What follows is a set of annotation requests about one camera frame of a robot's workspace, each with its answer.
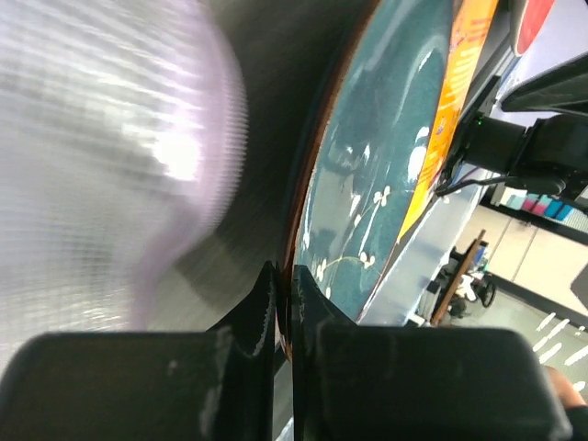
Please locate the dark teal floral plate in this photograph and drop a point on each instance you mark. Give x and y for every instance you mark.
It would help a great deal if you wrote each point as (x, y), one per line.
(366, 146)

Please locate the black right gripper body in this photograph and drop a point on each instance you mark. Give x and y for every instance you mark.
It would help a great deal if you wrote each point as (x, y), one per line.
(484, 150)

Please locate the red and teal plate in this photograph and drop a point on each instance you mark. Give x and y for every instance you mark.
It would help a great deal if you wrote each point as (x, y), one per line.
(526, 20)

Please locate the orange paperback book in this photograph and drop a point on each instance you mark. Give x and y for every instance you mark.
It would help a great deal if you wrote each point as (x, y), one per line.
(469, 32)

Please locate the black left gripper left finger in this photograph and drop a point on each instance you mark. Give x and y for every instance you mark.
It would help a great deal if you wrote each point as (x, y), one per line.
(212, 385)

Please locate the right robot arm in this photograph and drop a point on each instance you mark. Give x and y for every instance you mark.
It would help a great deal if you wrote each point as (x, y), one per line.
(533, 139)

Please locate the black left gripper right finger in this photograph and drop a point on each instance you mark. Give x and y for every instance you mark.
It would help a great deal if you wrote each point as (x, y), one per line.
(353, 382)

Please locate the clear zip pouch purple trim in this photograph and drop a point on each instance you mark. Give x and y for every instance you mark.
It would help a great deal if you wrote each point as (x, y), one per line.
(123, 127)

